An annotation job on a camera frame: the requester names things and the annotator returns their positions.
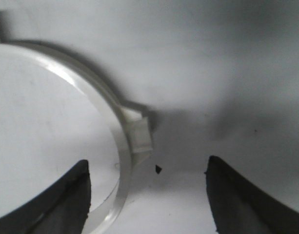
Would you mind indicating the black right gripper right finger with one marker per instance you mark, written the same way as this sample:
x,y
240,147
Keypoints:
x,y
240,207

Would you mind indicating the small black debris chip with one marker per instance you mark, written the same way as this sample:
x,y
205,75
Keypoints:
x,y
158,169

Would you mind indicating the white half-ring pipe clamp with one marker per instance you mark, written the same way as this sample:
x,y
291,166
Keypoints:
x,y
134,143
77,74

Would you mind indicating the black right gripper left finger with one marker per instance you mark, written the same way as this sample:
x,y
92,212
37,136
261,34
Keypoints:
x,y
61,209

